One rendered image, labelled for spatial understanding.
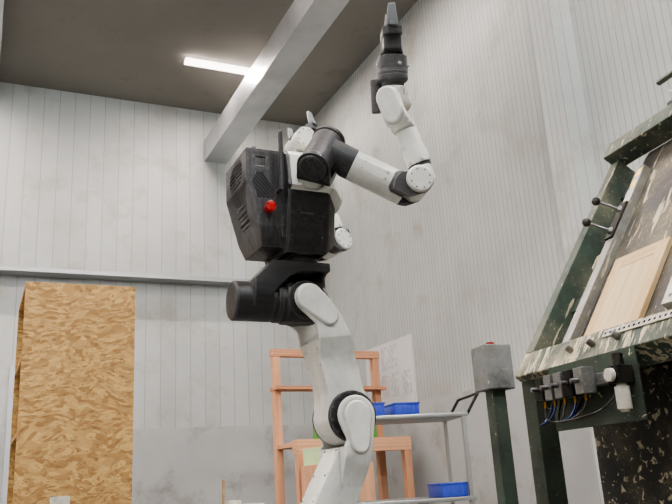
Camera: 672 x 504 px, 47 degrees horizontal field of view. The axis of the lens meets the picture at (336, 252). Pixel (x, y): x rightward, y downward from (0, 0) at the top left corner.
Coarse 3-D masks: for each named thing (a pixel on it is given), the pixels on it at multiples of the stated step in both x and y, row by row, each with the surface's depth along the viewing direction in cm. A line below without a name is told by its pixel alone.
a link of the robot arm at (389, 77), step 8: (384, 72) 217; (392, 72) 217; (400, 72) 217; (376, 80) 221; (384, 80) 218; (392, 80) 217; (400, 80) 218; (376, 88) 222; (400, 88) 217; (400, 96) 217; (408, 96) 223; (376, 104) 222; (408, 104) 223; (376, 112) 223
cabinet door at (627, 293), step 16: (624, 256) 305; (640, 256) 293; (656, 256) 282; (624, 272) 298; (640, 272) 286; (656, 272) 275; (608, 288) 301; (624, 288) 290; (640, 288) 279; (608, 304) 293; (624, 304) 282; (640, 304) 271; (592, 320) 296; (608, 320) 286; (624, 320) 275
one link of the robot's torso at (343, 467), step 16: (352, 400) 212; (368, 400) 214; (352, 416) 209; (368, 416) 211; (352, 432) 208; (368, 432) 210; (320, 448) 222; (336, 448) 212; (352, 448) 208; (368, 448) 209; (320, 464) 215; (336, 464) 208; (352, 464) 207; (368, 464) 209; (320, 480) 208; (336, 480) 207; (352, 480) 208; (304, 496) 212; (320, 496) 204; (336, 496) 206; (352, 496) 208
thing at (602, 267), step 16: (640, 176) 335; (640, 192) 332; (624, 224) 324; (608, 240) 323; (608, 256) 316; (592, 272) 318; (592, 288) 309; (592, 304) 307; (576, 320) 304; (576, 336) 300
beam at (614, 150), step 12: (648, 120) 347; (660, 120) 335; (636, 132) 352; (648, 132) 342; (660, 132) 339; (612, 144) 370; (624, 144) 356; (636, 144) 352; (648, 144) 348; (660, 144) 345; (612, 156) 366; (624, 156) 362; (636, 156) 358
